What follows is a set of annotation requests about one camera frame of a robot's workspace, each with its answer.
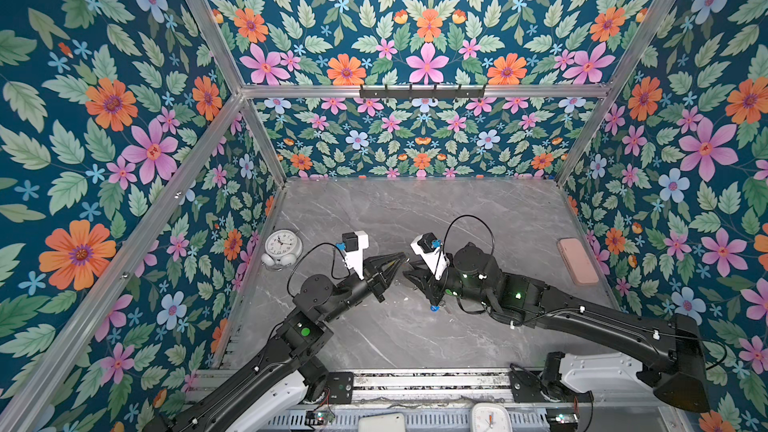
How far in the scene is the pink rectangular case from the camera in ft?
3.03

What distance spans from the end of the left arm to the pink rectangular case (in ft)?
2.07

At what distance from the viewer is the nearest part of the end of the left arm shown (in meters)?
0.57
